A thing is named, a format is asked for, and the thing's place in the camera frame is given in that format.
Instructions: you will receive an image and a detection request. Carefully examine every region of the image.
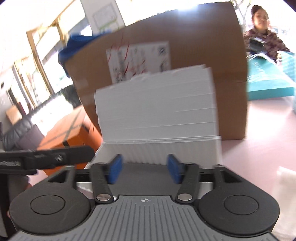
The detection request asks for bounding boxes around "white tissue stack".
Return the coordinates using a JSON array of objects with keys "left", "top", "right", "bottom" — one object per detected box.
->
[{"left": 273, "top": 167, "right": 295, "bottom": 240}]

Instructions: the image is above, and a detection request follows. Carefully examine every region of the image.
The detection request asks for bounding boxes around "flat teal box lid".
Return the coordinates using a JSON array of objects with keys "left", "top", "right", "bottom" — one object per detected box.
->
[{"left": 247, "top": 54, "right": 295, "bottom": 101}]

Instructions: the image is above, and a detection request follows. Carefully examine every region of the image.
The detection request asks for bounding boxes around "white plastic storage box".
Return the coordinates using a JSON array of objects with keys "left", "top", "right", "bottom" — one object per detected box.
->
[{"left": 76, "top": 64, "right": 223, "bottom": 197}]

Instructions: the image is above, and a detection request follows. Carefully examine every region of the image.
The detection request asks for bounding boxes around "dark leather sofa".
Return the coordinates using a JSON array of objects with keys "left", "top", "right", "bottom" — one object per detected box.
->
[{"left": 3, "top": 85, "right": 81, "bottom": 151}]

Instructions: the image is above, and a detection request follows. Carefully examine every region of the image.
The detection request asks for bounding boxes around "large teal box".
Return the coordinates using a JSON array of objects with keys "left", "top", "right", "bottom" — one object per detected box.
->
[{"left": 277, "top": 51, "right": 296, "bottom": 82}]

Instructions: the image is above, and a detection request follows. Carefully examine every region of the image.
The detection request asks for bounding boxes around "blue cloth behind box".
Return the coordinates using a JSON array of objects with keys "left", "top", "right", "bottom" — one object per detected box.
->
[{"left": 58, "top": 31, "right": 111, "bottom": 78}]

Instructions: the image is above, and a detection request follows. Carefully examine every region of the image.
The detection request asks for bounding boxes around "seated person in background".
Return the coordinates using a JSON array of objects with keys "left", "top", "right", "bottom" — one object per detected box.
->
[{"left": 243, "top": 5, "right": 291, "bottom": 62}]

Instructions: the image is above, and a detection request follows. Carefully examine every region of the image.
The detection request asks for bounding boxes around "brown cardboard box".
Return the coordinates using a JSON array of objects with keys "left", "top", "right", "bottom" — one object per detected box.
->
[{"left": 65, "top": 2, "right": 247, "bottom": 140}]

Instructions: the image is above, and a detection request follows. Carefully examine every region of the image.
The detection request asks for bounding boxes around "orange cardboard box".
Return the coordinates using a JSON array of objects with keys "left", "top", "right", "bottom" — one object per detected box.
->
[{"left": 36, "top": 105, "right": 103, "bottom": 176}]

